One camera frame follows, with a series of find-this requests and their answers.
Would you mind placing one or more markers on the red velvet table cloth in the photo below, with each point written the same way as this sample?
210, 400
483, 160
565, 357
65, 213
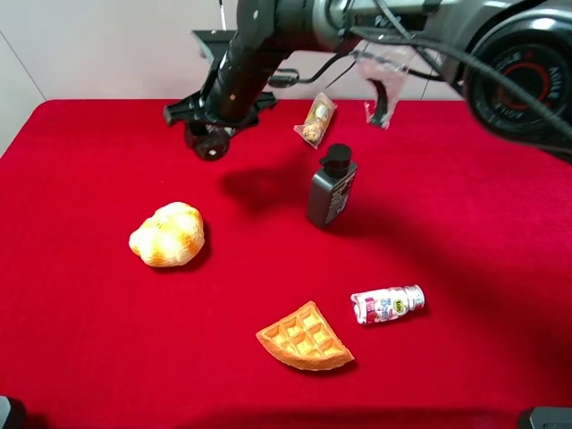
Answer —
91, 337

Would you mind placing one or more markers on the black pump dispenser bottle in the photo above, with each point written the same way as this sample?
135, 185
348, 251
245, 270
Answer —
331, 185

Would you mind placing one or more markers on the black base bottom left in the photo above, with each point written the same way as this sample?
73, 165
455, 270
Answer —
12, 413

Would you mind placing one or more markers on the black base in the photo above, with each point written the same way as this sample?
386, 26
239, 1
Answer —
546, 418
12, 413

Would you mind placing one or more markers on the small pink yogurt bottle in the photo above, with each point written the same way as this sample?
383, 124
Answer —
385, 305

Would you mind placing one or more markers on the dark round ball object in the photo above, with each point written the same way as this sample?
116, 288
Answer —
211, 147

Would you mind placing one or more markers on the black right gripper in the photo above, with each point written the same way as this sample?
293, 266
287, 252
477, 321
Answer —
196, 116

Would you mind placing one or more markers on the waffle wedge piece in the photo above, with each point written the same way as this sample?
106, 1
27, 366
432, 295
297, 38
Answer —
305, 340

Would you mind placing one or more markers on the black base bottom right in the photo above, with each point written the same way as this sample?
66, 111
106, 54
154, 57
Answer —
546, 418

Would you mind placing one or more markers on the clear plastic cable wrap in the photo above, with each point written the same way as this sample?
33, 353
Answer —
385, 69

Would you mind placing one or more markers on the round orange-white bread bun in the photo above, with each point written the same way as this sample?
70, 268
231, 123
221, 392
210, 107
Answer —
171, 237

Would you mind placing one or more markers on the wrapped chocolate balls packet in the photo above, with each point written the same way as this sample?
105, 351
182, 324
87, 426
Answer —
317, 121

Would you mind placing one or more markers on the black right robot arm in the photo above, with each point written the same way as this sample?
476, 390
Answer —
509, 60

